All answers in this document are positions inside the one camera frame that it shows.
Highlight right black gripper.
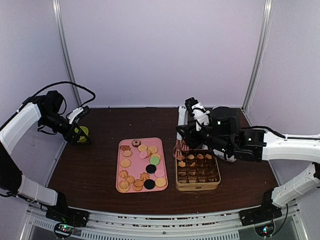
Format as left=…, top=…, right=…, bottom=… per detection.
left=175, top=119, right=232, bottom=156

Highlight metal serving tongs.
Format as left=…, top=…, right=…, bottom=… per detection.
left=173, top=106, right=189, bottom=161

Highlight leaf cookie second row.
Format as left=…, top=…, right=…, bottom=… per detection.
left=177, top=160, right=186, bottom=168

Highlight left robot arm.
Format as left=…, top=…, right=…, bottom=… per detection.
left=0, top=90, right=90, bottom=222

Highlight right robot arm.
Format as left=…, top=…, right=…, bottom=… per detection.
left=174, top=98, right=320, bottom=221

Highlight green plastic bowl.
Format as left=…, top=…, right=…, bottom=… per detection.
left=79, top=126, right=89, bottom=143

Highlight beige round biscuit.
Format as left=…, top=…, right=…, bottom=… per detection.
left=137, top=144, right=148, bottom=152
left=152, top=153, right=162, bottom=159
left=120, top=158, right=131, bottom=168
left=148, top=145, right=158, bottom=154

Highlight green sandwich cookie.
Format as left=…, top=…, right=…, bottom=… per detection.
left=149, top=156, right=160, bottom=166

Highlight silver tin lid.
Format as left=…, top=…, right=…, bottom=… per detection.
left=215, top=152, right=237, bottom=163

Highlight gold cookie tin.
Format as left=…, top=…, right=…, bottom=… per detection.
left=175, top=149, right=221, bottom=192

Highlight beige round biscuit top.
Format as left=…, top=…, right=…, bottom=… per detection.
left=137, top=144, right=148, bottom=152

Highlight pink sandwich cookie upper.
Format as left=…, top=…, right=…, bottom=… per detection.
left=139, top=150, right=149, bottom=159

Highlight pink sandwich cookie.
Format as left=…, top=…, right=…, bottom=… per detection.
left=139, top=150, right=149, bottom=159
left=154, top=169, right=166, bottom=178

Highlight pink sandwich cookie lower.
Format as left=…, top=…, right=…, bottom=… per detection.
left=154, top=169, right=166, bottom=178

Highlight chocolate sprinkle donut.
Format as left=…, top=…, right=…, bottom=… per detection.
left=131, top=139, right=141, bottom=148

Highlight black sandwich cookie upper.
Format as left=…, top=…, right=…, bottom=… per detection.
left=145, top=164, right=157, bottom=174

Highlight black sandwich cookie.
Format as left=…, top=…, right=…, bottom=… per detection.
left=143, top=179, right=156, bottom=190
left=145, top=164, right=157, bottom=174

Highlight pink plastic tray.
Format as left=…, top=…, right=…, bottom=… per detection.
left=115, top=137, right=168, bottom=194

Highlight beige round biscuit corner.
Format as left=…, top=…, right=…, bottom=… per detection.
left=155, top=177, right=167, bottom=188

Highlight beige round biscuit left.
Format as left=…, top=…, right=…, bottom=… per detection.
left=120, top=158, right=131, bottom=168

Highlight star butter cookie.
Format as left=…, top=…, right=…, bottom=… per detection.
left=140, top=172, right=150, bottom=182

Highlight black sandwich cookie lower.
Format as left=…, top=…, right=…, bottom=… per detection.
left=143, top=179, right=156, bottom=190

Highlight plain round cookie bottom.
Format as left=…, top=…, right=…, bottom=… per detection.
left=132, top=179, right=144, bottom=192

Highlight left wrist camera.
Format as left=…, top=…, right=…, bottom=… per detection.
left=66, top=106, right=90, bottom=125

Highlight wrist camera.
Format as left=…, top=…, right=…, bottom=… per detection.
left=66, top=106, right=90, bottom=125
left=185, top=97, right=210, bottom=132

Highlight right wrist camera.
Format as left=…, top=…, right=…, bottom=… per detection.
left=185, top=97, right=210, bottom=132

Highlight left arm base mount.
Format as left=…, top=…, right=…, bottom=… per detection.
left=45, top=208, right=90, bottom=239

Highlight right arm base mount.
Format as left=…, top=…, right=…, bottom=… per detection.
left=239, top=206, right=282, bottom=238

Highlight left aluminium frame post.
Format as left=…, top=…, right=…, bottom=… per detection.
left=52, top=0, right=84, bottom=112

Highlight aluminium frame post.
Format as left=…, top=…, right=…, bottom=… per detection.
left=242, top=0, right=274, bottom=114
left=52, top=0, right=84, bottom=112

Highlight right aluminium frame post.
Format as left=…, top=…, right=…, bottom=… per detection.
left=242, top=0, right=274, bottom=114

